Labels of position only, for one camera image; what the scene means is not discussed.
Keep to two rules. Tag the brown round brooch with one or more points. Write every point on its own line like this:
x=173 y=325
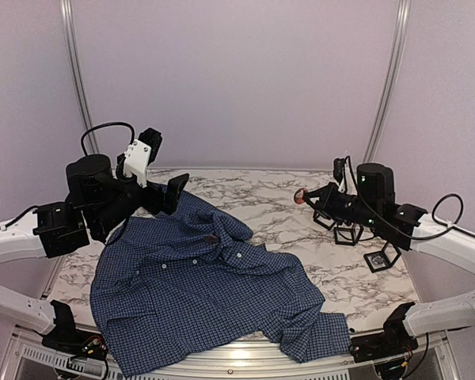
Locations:
x=211 y=239

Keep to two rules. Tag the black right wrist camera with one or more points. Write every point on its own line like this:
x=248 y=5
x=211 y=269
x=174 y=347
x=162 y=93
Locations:
x=339 y=172

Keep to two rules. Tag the black frame stand near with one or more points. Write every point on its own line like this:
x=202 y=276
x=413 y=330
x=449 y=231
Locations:
x=390 y=253

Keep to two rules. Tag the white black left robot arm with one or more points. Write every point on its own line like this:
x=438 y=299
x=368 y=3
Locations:
x=98 y=207

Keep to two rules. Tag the aluminium front rail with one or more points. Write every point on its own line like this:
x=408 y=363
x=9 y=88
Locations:
x=254 y=358

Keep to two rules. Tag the white blue round brooch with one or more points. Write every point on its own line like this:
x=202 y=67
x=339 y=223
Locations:
x=378 y=261

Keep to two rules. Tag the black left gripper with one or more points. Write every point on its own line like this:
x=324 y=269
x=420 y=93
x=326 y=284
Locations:
x=158 y=190

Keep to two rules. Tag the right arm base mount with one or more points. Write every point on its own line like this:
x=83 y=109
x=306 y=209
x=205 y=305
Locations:
x=392 y=340

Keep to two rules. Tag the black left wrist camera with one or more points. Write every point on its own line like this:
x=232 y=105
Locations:
x=153 y=139

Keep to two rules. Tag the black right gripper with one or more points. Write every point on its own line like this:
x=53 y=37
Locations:
x=325 y=205

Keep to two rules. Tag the orange rimmed round brooch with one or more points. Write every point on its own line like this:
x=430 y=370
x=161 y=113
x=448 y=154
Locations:
x=299 y=196

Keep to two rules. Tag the black frame stand far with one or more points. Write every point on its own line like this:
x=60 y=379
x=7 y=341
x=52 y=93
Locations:
x=323 y=220

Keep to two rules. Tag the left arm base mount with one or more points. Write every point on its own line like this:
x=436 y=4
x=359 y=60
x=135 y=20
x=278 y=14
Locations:
x=66 y=337

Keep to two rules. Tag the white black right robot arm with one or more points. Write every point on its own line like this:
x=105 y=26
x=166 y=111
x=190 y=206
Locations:
x=365 y=197

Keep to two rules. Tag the blue checked shirt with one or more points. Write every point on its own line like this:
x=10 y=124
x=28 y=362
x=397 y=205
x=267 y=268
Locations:
x=161 y=292

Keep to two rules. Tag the black frame stand middle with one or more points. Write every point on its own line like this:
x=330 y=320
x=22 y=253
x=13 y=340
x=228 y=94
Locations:
x=349 y=236

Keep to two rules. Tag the black frame stand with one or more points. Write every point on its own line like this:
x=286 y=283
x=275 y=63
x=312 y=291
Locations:
x=349 y=236
x=390 y=253
x=323 y=220

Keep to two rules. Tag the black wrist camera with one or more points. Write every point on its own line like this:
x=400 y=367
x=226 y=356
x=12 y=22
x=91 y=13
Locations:
x=153 y=139
x=339 y=172

